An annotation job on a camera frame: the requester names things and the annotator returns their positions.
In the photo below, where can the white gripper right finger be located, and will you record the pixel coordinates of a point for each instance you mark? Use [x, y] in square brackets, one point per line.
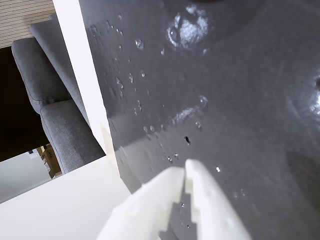
[210, 205]

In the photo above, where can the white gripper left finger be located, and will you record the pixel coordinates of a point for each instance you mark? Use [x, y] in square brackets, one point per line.
[150, 200]

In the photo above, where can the brown cardboard box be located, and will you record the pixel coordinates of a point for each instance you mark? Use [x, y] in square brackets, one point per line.
[51, 160]

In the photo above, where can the grey fabric chair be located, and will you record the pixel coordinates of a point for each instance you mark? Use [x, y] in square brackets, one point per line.
[52, 42]
[65, 130]

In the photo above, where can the black glossy mat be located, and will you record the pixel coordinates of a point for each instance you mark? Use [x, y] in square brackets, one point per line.
[212, 87]

